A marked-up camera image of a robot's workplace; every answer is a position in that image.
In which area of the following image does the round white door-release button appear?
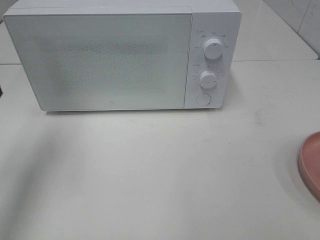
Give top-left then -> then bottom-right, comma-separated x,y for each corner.
196,93 -> 212,106

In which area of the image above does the pink round plate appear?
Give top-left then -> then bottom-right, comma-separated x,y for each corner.
298,131 -> 320,202

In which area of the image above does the white microwave door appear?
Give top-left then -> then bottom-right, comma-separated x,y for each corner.
5,14 -> 191,111

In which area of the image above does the white microwave knob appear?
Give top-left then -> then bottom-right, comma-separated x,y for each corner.
199,70 -> 218,89
203,37 -> 224,60

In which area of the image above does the white microwave oven body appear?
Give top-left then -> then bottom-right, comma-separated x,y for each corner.
3,0 -> 242,111

